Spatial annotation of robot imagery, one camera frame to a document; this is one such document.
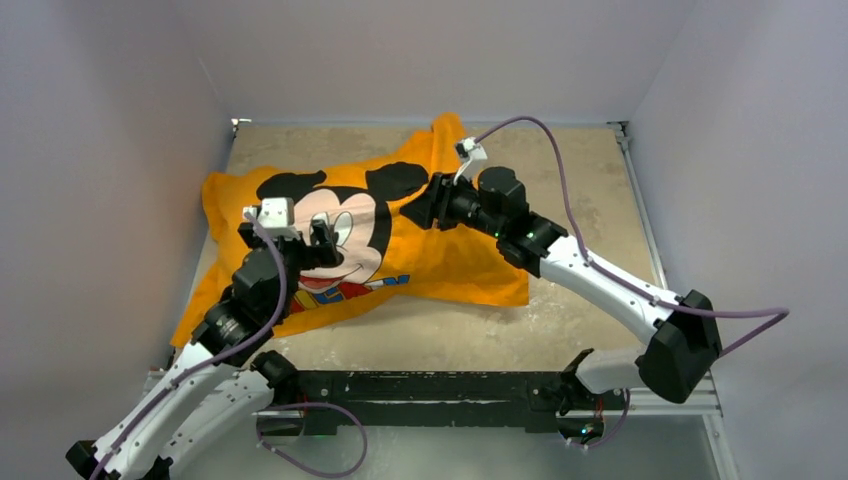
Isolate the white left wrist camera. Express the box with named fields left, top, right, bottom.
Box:
left=242, top=197, right=300, bottom=240

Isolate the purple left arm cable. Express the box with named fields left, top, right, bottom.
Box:
left=89, top=208, right=289, bottom=480

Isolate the orange Mickey Mouse pillowcase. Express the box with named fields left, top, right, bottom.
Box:
left=171, top=113, right=529, bottom=347

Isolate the aluminium frame rail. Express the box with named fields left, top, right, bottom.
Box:
left=609, top=121, right=740, bottom=480

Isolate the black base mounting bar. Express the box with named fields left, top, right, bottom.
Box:
left=254, top=367, right=631, bottom=439

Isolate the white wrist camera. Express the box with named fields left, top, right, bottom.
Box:
left=242, top=197, right=300, bottom=240
left=454, top=136, right=488, bottom=165

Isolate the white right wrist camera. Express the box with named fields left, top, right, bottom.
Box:
left=454, top=136, right=488, bottom=165

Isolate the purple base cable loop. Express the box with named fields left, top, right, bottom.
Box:
left=255, top=401, right=370, bottom=480

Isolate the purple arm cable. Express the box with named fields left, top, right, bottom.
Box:
left=457, top=116, right=791, bottom=359
left=89, top=208, right=289, bottom=480

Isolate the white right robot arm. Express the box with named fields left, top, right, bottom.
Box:
left=400, top=167, right=722, bottom=412

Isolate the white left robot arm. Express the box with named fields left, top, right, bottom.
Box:
left=65, top=215, right=341, bottom=479

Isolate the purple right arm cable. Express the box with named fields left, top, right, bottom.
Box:
left=457, top=116, right=791, bottom=359

